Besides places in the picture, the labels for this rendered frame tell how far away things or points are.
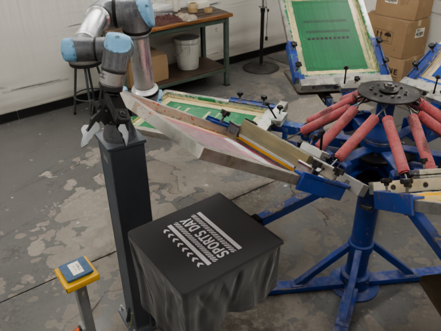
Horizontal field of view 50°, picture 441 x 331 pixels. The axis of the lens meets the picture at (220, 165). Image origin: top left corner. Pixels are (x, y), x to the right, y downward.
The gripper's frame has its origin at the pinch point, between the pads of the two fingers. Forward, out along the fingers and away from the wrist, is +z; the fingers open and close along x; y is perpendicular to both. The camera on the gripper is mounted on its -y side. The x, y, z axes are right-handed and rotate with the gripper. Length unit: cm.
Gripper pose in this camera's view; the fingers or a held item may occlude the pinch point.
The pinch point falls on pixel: (105, 148)
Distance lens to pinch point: 154.3
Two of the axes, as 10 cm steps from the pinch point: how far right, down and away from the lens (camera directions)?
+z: -2.2, 9.1, 3.5
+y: -5.9, -4.1, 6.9
